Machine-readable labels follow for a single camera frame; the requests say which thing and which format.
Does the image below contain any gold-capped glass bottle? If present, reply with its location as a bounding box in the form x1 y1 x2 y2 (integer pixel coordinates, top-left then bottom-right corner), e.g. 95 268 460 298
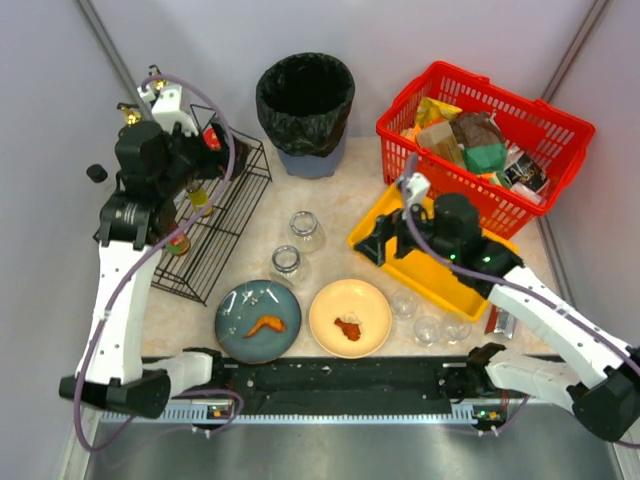
116 102 143 127
148 64 167 94

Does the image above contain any cream ceramic plate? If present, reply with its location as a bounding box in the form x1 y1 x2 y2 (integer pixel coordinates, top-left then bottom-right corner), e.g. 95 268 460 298
309 279 392 359

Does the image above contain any black-capped dark sauce bottle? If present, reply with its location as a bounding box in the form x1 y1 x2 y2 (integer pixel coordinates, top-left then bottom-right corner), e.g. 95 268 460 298
86 164 108 184

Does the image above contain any small yellow seasoning bottle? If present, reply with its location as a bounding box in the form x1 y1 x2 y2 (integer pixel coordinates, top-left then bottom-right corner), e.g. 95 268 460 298
186 181 213 217

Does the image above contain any red-lidded sauce jar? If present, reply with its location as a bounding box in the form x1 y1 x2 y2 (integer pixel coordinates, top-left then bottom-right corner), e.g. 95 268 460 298
202 127 222 151

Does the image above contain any glass jar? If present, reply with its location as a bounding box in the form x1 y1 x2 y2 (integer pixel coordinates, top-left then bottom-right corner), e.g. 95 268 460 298
270 245 310 289
288 210 325 254

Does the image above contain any red-brown sauce bottle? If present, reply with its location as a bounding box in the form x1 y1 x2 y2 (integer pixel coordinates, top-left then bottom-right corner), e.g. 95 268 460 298
165 232 191 256

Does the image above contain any blue ceramic plate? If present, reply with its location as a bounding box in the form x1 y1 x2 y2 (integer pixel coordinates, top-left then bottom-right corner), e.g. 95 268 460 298
214 280 302 364

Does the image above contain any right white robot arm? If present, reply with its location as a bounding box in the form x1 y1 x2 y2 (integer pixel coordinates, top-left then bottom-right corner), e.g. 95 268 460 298
351 173 639 442

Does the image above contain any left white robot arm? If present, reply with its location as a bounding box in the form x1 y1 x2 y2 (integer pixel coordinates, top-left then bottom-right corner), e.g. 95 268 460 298
59 75 237 419

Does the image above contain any yellow plastic tray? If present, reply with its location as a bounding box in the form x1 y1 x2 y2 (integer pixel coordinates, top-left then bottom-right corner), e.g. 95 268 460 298
348 185 524 321

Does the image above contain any left small glass cup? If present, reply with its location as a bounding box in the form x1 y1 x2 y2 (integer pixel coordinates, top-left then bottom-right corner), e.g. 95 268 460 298
389 290 420 321

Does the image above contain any small glass cup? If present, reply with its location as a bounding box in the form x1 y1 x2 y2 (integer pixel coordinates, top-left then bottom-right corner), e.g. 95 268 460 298
442 312 472 344
389 290 420 321
413 316 442 346

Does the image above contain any green sponge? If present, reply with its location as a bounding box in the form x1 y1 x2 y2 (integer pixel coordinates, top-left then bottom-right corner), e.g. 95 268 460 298
463 143 507 174

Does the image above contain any chicken drumstick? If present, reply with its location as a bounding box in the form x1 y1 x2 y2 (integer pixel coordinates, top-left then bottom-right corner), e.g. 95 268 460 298
334 318 361 342

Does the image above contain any brown cardboard box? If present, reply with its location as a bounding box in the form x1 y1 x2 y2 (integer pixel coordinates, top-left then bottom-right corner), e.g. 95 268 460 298
416 120 464 168

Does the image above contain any red plastic shopping basket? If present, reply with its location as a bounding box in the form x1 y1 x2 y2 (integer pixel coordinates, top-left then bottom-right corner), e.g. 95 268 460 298
376 61 595 238

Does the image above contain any black gold snack packet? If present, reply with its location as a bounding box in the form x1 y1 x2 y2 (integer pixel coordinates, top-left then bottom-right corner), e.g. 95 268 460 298
503 149 548 193

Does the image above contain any middle small glass cup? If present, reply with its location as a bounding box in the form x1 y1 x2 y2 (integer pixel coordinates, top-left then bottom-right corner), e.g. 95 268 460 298
413 316 442 346

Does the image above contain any right small glass cup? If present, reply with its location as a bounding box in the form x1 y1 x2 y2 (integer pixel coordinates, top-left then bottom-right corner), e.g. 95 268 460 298
442 312 472 344

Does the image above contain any dark brown snack bag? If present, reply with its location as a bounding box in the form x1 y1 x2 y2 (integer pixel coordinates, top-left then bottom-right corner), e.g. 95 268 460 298
450 112 505 149

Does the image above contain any silver foil packet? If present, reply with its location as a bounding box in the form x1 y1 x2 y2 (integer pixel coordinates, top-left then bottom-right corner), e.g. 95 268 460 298
485 306 518 340

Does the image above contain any yellow snack bag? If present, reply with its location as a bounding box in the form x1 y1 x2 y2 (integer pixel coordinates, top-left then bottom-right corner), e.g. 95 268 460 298
415 97 463 129

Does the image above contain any chicken wing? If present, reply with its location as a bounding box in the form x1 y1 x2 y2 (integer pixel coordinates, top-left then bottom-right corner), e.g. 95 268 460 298
244 315 287 339

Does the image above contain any trash bin with black bag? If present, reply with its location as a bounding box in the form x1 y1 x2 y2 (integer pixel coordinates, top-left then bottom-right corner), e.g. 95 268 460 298
255 52 356 179

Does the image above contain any black wire rack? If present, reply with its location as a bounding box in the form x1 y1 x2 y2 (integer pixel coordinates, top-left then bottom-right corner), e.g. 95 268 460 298
152 130 272 304

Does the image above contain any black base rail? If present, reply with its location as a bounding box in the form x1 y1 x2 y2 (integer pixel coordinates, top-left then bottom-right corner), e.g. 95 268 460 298
169 352 506 416

